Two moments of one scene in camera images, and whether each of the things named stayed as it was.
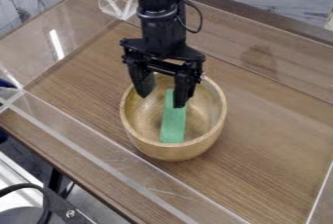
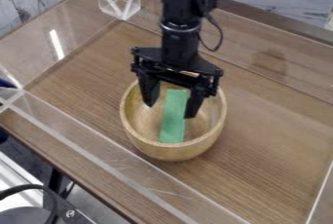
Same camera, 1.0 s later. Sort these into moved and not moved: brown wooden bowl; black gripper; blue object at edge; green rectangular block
Moved: black gripper
Not moved: green rectangular block; brown wooden bowl; blue object at edge
